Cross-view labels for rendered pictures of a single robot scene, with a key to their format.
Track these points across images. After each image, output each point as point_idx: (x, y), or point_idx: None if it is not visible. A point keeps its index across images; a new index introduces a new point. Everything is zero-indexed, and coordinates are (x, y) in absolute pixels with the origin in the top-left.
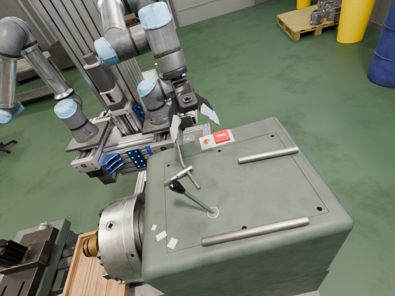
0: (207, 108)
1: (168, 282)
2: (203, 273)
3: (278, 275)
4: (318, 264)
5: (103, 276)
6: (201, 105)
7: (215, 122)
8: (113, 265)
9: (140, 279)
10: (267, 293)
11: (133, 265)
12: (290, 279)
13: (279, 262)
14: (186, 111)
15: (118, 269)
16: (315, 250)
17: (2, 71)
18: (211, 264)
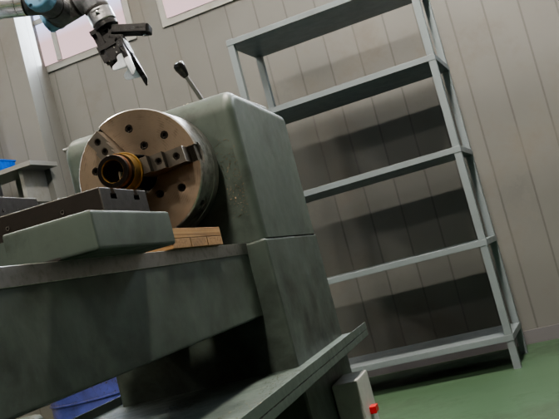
0: (137, 61)
1: (242, 120)
2: (254, 125)
3: (292, 199)
4: (301, 195)
5: (182, 147)
6: (134, 56)
7: (146, 76)
8: (185, 125)
9: (212, 167)
10: (311, 285)
11: (200, 133)
12: (304, 230)
13: (280, 155)
14: (149, 28)
15: (192, 130)
16: (286, 147)
17: None
18: (252, 106)
